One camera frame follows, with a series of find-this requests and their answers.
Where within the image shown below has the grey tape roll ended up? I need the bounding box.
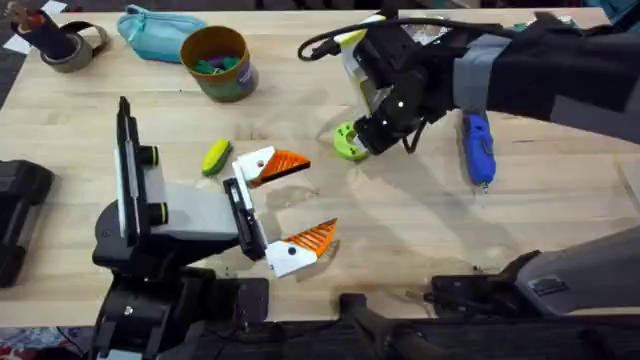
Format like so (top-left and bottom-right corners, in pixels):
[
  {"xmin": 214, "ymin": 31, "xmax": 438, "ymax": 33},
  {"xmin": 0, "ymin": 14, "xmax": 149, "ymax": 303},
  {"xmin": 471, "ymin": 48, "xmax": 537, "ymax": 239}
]
[{"xmin": 39, "ymin": 20, "xmax": 110, "ymax": 74}]

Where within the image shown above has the brown tub with toys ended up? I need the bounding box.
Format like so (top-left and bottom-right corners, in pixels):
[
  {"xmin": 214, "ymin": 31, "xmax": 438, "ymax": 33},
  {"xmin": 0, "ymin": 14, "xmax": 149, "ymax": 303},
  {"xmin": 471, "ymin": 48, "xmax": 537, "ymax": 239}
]
[{"xmin": 179, "ymin": 25, "xmax": 260, "ymax": 104}]

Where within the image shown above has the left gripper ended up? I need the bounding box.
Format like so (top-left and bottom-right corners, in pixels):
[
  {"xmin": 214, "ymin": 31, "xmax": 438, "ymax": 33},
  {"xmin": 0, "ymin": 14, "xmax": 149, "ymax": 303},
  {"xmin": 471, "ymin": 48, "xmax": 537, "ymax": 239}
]
[{"xmin": 92, "ymin": 145, "xmax": 339, "ymax": 280}]

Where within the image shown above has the black cable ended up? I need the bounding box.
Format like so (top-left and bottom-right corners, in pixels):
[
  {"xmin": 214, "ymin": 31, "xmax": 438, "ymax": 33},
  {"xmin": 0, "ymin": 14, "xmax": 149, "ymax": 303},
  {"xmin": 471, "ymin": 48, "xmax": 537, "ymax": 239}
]
[{"xmin": 297, "ymin": 17, "xmax": 506, "ymax": 62}]

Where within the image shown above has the light blue zip bag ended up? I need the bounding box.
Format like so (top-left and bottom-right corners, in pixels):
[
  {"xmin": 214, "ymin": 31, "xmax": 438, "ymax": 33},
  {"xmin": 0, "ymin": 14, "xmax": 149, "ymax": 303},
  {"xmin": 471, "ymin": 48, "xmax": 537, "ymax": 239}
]
[{"xmin": 116, "ymin": 4, "xmax": 209, "ymax": 65}]

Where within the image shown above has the wrist upright plate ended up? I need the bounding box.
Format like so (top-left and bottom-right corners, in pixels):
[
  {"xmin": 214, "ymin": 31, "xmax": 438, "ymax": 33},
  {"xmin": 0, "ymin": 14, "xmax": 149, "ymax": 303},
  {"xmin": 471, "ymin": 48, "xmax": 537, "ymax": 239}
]
[
  {"xmin": 333, "ymin": 13, "xmax": 389, "ymax": 117},
  {"xmin": 114, "ymin": 96, "xmax": 169, "ymax": 249}
]

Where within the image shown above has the black rail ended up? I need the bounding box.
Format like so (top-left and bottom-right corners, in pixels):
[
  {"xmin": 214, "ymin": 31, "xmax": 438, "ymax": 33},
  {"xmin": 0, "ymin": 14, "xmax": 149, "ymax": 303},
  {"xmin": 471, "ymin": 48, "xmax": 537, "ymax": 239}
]
[{"xmin": 189, "ymin": 319, "xmax": 640, "ymax": 360}]

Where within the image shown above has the green disc with holes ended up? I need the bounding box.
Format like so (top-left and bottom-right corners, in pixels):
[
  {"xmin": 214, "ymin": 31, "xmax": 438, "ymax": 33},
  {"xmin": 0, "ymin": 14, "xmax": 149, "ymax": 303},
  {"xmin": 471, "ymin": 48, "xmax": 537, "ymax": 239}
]
[{"xmin": 331, "ymin": 121, "xmax": 371, "ymax": 162}]

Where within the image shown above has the left wrist upright plate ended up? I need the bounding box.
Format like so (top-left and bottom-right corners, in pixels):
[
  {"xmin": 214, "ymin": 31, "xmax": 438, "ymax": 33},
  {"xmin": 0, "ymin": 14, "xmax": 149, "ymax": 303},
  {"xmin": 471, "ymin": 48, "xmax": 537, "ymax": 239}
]
[{"xmin": 114, "ymin": 96, "xmax": 169, "ymax": 249}]

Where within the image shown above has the blue electric screwdriver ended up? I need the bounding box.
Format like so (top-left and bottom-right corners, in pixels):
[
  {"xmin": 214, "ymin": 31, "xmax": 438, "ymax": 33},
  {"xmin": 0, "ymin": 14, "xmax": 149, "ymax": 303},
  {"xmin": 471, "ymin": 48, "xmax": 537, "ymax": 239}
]
[{"xmin": 460, "ymin": 111, "xmax": 498, "ymax": 194}]

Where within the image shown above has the black box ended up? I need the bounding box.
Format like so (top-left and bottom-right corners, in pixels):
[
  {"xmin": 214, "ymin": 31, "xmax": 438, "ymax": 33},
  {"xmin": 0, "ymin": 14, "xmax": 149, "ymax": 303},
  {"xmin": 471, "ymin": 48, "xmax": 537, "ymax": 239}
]
[{"xmin": 0, "ymin": 159, "xmax": 55, "ymax": 289}]

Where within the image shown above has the black cylinder with brown top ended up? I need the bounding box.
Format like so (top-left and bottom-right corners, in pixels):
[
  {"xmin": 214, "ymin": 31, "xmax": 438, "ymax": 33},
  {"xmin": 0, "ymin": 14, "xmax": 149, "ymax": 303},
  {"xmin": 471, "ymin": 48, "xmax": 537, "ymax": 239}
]
[{"xmin": 6, "ymin": 1, "xmax": 77, "ymax": 62}]

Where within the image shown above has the right wrist upright plate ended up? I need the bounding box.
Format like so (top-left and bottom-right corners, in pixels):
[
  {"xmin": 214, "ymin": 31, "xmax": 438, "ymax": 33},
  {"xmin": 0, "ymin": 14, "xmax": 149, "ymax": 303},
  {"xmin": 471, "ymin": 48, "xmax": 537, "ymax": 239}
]
[{"xmin": 333, "ymin": 13, "xmax": 389, "ymax": 117}]

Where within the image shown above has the yellow green toy vegetable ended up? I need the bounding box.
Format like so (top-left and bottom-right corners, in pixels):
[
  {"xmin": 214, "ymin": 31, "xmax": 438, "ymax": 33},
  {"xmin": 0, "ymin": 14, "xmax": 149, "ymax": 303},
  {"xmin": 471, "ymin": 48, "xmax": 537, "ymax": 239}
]
[{"xmin": 201, "ymin": 138, "xmax": 234, "ymax": 178}]

